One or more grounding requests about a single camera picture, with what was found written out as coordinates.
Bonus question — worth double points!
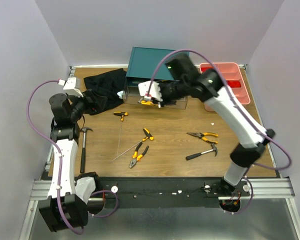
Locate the yellow black combination pliers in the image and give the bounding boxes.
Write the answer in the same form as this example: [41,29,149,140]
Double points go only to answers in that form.
[129,143,149,169]

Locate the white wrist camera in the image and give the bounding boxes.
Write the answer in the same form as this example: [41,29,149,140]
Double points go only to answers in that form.
[58,77,84,98]
[138,80,163,102]

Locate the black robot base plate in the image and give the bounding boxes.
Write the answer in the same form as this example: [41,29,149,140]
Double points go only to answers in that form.
[88,177,250,213]

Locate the red block compartment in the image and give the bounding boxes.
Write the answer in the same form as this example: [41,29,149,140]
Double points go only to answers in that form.
[200,66,215,73]
[227,80,242,88]

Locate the teal drawer cabinet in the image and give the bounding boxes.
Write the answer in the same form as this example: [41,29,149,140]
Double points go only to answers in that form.
[123,46,190,106]

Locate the yellow screwdriver large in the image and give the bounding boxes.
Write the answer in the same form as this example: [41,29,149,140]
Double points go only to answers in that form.
[150,100,162,109]

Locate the pink compartment tray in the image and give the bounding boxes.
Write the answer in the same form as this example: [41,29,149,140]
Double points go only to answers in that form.
[213,62,251,106]

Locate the yellow black T-handle long driver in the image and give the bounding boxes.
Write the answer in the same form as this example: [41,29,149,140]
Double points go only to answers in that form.
[113,111,129,157]

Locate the red block middle compartment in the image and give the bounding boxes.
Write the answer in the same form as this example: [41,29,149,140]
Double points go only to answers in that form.
[227,80,242,88]

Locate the yellow black long rod driver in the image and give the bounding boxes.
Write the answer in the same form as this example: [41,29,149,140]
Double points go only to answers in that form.
[110,128,155,163]

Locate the clear drawer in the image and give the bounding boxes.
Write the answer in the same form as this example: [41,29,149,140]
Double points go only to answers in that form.
[122,86,188,110]

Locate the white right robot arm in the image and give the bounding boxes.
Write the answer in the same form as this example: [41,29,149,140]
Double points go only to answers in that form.
[158,49,276,196]

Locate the red block top compartment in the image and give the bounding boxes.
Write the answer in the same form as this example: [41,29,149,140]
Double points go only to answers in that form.
[200,66,215,73]

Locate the yellow long nose pliers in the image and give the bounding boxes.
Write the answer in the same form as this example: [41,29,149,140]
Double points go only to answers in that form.
[186,132,219,144]

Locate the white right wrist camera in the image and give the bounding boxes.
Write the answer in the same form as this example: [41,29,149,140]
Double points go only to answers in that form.
[138,80,163,102]

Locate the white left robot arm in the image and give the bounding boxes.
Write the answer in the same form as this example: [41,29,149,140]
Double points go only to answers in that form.
[38,89,107,235]

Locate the black handled claw hammer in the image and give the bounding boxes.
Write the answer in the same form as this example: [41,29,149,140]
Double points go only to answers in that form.
[185,143,218,161]

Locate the black cloth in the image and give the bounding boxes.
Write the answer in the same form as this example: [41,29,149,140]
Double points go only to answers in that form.
[83,68,127,116]

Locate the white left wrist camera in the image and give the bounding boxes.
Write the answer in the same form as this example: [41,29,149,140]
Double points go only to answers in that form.
[58,77,84,98]

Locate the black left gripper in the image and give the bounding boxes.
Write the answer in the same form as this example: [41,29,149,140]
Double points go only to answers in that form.
[66,88,107,122]

